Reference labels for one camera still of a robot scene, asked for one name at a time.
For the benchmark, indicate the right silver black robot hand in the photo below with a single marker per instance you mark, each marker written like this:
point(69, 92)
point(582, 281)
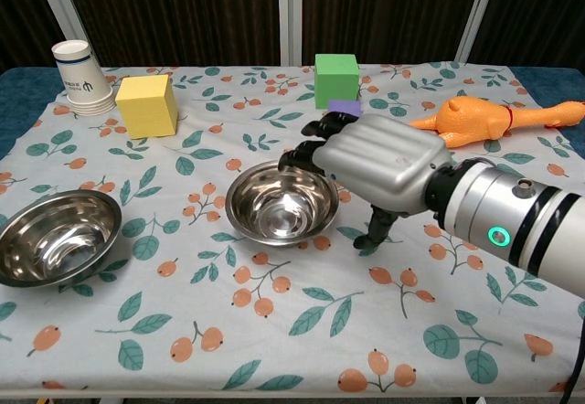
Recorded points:
point(384, 157)

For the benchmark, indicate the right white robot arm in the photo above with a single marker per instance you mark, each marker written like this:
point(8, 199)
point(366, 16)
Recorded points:
point(503, 207)

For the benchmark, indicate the purple foam cube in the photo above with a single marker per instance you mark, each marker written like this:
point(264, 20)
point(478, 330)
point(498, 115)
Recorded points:
point(345, 106)

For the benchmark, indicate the green foam cube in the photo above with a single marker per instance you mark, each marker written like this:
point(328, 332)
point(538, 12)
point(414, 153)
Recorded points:
point(336, 81)

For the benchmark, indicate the orange rubber chicken toy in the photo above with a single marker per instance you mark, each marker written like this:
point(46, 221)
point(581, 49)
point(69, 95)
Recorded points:
point(475, 118)

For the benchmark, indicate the dark corrugated partition panel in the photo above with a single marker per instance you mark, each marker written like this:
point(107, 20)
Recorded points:
point(173, 11)
point(18, 20)
point(539, 15)
point(384, 11)

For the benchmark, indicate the floral leaf print tablecloth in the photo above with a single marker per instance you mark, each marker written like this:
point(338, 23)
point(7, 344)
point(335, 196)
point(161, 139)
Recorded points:
point(292, 322)

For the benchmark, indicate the yellow foam cube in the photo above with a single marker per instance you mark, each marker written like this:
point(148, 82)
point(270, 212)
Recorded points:
point(146, 111)

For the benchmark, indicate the white paper cup stack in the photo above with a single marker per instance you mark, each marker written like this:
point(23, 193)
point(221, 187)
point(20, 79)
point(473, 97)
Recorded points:
point(80, 79)

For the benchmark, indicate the white partition post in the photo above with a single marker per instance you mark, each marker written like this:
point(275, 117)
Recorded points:
point(477, 11)
point(290, 11)
point(64, 6)

